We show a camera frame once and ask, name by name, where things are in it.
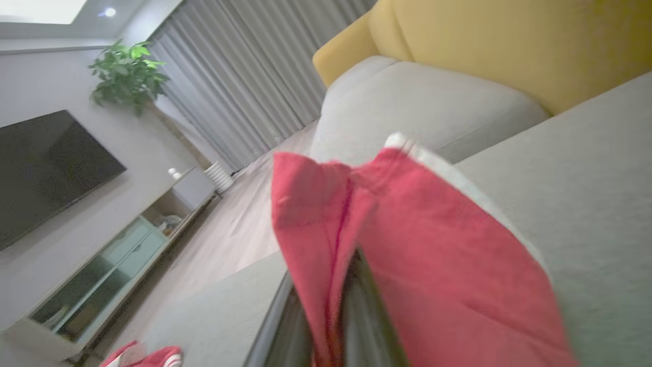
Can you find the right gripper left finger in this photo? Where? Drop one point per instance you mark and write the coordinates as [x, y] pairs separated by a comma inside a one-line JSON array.
[[285, 336]]

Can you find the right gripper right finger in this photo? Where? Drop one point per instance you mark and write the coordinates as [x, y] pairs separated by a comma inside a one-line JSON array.
[[369, 326]]

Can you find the red and white jersey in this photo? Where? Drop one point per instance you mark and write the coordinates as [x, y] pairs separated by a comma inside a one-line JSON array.
[[438, 255]]

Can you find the white ribbed plant pot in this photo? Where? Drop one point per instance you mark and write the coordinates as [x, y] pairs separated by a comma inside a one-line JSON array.
[[220, 177]]

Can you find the low television cabinet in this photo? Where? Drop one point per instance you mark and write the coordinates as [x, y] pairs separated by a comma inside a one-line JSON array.
[[102, 265]]

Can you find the small white figurine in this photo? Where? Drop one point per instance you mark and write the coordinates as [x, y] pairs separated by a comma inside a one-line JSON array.
[[173, 173]]

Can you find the small grey sofa cushion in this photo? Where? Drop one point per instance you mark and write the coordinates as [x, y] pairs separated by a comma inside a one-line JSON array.
[[417, 107]]

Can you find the large grey sofa seat cushion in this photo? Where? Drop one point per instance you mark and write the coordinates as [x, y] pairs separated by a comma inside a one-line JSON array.
[[591, 193]]

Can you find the grey pleated curtain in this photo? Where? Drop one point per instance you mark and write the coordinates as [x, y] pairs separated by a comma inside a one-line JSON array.
[[244, 76]]

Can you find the green potted tree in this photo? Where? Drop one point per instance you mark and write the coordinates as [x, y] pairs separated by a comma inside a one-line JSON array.
[[127, 74]]

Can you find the round ceiling spotlight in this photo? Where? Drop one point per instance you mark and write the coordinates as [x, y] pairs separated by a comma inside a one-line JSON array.
[[109, 11]]

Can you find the recessed ceiling light panel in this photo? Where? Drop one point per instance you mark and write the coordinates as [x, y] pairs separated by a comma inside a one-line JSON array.
[[41, 10]]

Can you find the black wall television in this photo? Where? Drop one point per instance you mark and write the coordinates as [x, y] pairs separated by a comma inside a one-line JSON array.
[[46, 168]]

